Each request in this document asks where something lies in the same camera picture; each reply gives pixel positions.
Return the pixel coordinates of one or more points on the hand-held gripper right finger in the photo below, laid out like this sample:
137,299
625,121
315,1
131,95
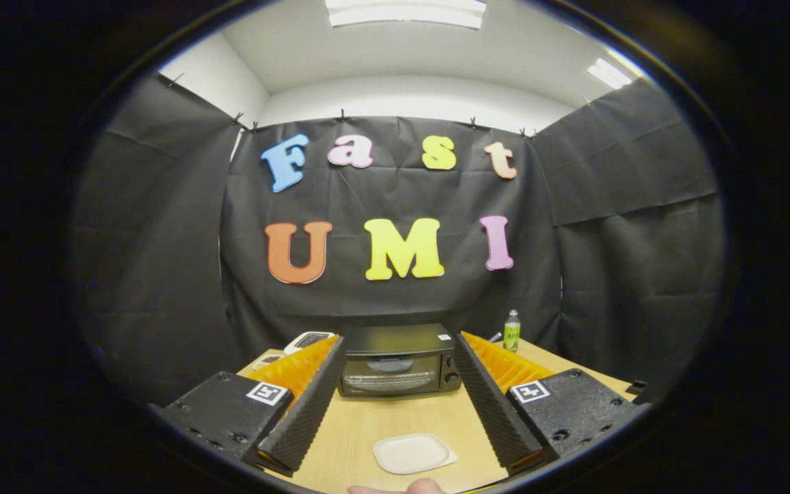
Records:
494,412

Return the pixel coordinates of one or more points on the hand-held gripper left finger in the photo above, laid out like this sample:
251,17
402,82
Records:
306,418

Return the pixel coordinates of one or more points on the black toaster oven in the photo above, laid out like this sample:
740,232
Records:
388,339

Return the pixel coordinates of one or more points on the white pop-up toaster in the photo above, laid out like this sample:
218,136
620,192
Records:
299,343

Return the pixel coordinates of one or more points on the green drink bottle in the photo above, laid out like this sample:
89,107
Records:
511,335

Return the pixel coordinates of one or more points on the white plate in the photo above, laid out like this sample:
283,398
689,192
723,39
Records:
412,453

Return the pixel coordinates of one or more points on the black backdrop cloth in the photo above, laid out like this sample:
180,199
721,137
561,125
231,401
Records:
395,302

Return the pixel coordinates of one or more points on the small ceiling light panel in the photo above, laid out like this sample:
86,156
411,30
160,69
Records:
607,72

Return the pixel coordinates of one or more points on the large ceiling light panel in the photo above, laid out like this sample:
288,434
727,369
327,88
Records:
405,12

